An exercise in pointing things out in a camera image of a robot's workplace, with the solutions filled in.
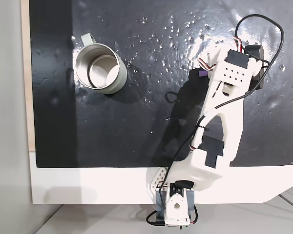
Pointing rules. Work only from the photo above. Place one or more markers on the purple pen grip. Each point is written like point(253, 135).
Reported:
point(203, 73)

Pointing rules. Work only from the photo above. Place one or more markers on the black glossy table mat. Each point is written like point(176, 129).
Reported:
point(136, 122)

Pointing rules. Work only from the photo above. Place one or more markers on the black camera box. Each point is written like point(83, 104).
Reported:
point(255, 50)

